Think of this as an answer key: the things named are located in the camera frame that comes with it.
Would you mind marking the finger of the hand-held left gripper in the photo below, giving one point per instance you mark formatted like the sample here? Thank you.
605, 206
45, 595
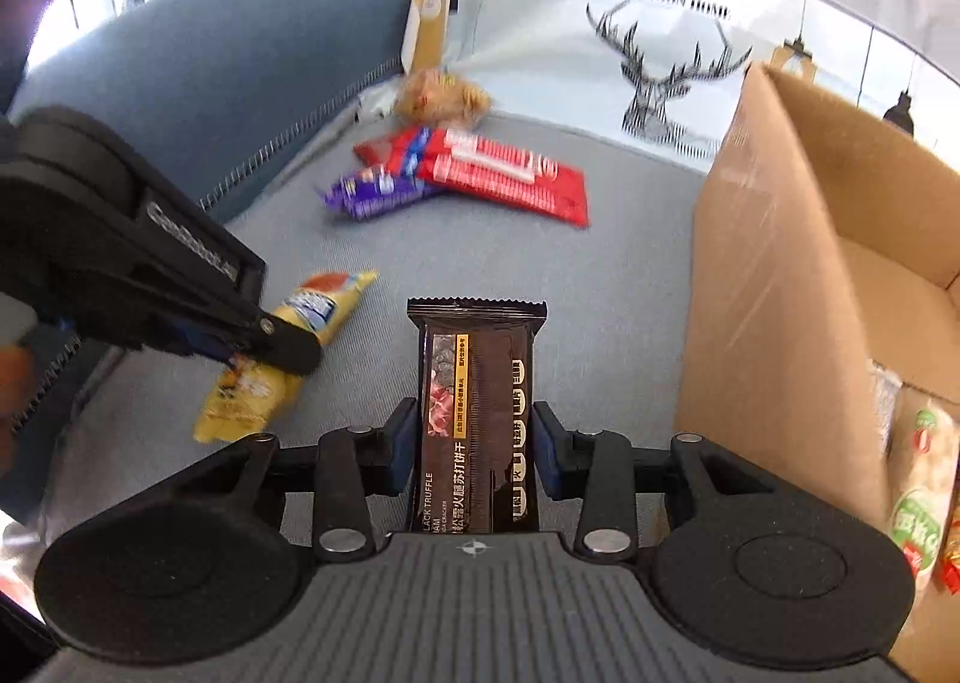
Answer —
285, 349
196, 344

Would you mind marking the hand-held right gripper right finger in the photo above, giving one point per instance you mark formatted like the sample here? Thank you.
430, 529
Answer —
544, 450

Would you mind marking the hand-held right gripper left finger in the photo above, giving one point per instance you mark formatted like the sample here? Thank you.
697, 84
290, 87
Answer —
401, 450

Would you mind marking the yellow and blue snack packet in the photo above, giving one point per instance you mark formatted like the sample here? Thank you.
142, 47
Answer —
330, 297

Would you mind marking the dark brown cracker packet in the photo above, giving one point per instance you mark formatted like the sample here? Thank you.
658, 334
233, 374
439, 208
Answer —
480, 390

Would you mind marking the purple snack packet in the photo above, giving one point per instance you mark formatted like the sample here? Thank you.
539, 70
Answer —
375, 191

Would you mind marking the cardboard box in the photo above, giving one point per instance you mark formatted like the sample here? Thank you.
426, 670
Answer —
772, 278

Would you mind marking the tan peanut candy bag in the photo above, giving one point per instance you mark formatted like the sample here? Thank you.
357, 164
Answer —
439, 98

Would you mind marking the green label rice cracker packet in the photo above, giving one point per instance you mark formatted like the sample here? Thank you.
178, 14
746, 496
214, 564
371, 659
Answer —
926, 488

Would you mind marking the red and yellow snack packet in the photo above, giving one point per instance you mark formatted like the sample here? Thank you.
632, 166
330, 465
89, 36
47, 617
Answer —
952, 555

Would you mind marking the blue sofa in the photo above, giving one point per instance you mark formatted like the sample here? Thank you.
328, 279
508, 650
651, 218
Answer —
225, 68

